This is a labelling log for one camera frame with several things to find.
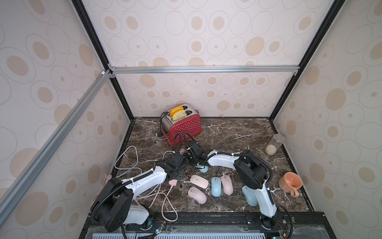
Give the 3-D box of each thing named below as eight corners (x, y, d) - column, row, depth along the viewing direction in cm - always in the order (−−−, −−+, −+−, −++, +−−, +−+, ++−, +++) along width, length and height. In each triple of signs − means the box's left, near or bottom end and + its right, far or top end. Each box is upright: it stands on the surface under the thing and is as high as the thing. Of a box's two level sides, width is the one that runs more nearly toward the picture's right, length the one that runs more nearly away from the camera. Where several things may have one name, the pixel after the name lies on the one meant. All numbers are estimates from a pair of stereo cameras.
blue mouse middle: (211, 196, 83) (211, 195, 81) (210, 179, 90) (210, 177, 88) (222, 196, 83) (223, 195, 81) (220, 179, 90) (220, 177, 88)
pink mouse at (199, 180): (188, 180, 89) (188, 179, 87) (192, 174, 92) (192, 172, 90) (206, 190, 86) (206, 188, 84) (209, 182, 88) (210, 181, 87)
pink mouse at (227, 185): (222, 194, 84) (223, 192, 81) (220, 177, 91) (221, 175, 88) (232, 194, 84) (234, 192, 81) (230, 177, 91) (231, 175, 88)
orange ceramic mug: (274, 190, 86) (281, 185, 79) (280, 176, 91) (287, 169, 84) (289, 200, 82) (299, 195, 75) (294, 184, 88) (303, 178, 81)
